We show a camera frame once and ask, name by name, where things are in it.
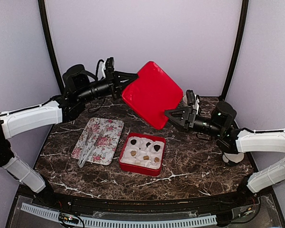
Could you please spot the left black frame post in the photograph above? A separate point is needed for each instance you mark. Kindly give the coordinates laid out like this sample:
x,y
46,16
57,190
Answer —
x,y
49,44

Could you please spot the red box with paper cups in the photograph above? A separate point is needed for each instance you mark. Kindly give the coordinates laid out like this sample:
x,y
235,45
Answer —
x,y
147,167

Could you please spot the small circuit board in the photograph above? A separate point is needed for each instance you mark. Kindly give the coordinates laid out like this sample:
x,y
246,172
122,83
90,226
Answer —
x,y
68,219

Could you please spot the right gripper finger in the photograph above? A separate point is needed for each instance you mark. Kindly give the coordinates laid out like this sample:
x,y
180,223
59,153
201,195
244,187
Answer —
x,y
178,122
176,112

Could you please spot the floral rectangular tray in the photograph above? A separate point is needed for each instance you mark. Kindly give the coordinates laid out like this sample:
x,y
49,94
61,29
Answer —
x,y
104,152

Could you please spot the white slotted cable duct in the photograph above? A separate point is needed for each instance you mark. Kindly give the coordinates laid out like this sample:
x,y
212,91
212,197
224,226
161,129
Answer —
x,y
90,222

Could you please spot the right black frame post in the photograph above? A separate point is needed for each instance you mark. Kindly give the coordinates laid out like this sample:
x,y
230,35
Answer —
x,y
236,49

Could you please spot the black front table rail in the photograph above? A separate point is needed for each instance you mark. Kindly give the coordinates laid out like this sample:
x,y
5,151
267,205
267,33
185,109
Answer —
x,y
218,203

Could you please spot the black frame post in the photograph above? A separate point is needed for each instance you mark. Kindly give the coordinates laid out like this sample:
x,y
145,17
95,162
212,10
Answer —
x,y
49,44
236,49

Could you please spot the cream ceramic mug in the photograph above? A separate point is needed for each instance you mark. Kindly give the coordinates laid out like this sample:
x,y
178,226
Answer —
x,y
184,100

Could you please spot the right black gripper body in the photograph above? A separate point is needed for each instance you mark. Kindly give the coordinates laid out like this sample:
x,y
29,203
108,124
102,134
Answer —
x,y
191,118

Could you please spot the white and dark bowl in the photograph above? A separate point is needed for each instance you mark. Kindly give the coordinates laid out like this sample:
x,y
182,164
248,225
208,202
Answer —
x,y
232,159

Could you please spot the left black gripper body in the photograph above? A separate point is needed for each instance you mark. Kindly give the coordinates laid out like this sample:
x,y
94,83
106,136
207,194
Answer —
x,y
113,84

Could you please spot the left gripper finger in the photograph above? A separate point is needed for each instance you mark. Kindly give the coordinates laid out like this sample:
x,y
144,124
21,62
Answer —
x,y
125,76
124,83

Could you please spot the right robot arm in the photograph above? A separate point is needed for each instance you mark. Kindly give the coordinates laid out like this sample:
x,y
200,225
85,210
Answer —
x,y
234,142

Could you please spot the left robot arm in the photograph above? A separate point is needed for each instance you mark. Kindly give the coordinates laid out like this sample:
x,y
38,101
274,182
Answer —
x,y
81,87

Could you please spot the red box lid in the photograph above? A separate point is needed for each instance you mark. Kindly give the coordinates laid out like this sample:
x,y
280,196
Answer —
x,y
151,94

